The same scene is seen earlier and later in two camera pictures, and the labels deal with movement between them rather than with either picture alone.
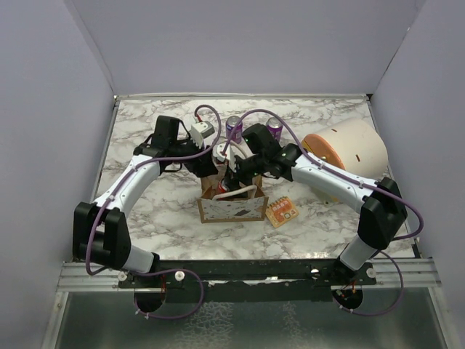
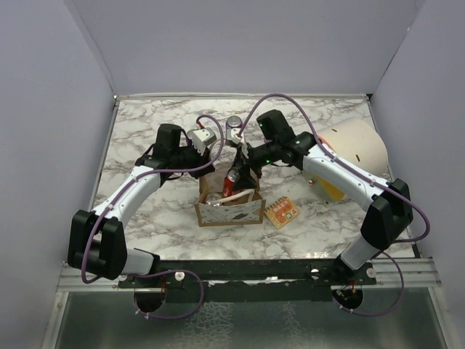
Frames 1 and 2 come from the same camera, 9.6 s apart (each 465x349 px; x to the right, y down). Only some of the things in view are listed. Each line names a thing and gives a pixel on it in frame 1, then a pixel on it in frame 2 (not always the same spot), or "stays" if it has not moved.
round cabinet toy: (355, 145) stays
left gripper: (204, 165) stays
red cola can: (221, 187) → (213, 196)
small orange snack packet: (280, 211) stays
